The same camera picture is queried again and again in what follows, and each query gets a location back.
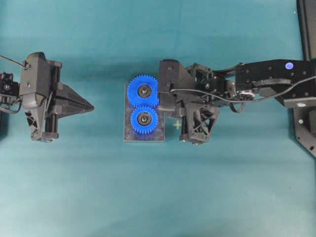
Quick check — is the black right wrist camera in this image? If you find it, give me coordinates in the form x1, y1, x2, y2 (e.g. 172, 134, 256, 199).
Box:
158, 60, 198, 112

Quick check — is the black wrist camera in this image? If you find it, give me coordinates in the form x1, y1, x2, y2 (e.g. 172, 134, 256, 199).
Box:
158, 60, 198, 112
25, 52, 46, 70

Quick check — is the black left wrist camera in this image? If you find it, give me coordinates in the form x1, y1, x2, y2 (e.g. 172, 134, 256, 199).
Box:
25, 52, 46, 70

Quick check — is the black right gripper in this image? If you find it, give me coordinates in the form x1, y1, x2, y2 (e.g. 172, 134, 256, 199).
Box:
170, 64, 220, 145

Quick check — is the large blue gear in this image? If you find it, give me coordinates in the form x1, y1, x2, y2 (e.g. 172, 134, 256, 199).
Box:
127, 75, 159, 108

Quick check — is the black aluminium frame rail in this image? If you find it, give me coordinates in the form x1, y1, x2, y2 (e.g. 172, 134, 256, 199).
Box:
297, 0, 316, 60

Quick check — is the black left camera cable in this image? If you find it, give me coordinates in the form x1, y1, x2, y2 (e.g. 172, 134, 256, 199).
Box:
0, 55, 29, 70

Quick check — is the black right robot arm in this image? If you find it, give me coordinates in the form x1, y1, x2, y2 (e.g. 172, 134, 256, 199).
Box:
124, 59, 316, 145

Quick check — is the clear acrylic gear base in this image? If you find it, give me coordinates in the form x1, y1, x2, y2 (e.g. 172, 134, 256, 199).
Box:
123, 83, 165, 142

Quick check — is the small blue gear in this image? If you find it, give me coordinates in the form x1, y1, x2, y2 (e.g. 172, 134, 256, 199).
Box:
130, 107, 158, 134

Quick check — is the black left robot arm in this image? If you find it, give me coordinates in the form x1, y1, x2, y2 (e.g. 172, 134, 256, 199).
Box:
0, 52, 94, 142

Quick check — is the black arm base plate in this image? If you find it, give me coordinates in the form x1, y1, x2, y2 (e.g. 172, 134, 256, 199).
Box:
289, 102, 316, 158

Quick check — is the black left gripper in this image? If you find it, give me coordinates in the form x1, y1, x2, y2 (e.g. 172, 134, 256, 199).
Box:
19, 59, 94, 142

